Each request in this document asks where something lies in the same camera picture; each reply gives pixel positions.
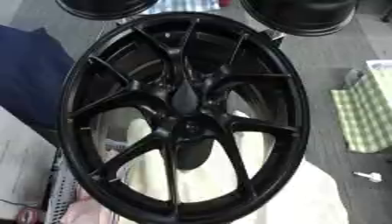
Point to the black spoked wheel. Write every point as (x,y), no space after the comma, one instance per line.
(133,96)

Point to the black round wheel rim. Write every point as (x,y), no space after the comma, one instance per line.
(306,14)
(104,8)

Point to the white pin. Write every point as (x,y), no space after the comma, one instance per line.
(371,176)

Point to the white cloth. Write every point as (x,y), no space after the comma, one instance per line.
(306,198)

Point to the pink cloth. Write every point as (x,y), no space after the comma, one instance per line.
(86,210)

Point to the white perforated basket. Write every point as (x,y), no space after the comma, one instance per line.
(62,189)

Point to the green white checked bag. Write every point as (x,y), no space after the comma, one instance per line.
(363,113)

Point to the dark blue cloth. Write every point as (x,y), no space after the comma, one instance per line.
(30,75)

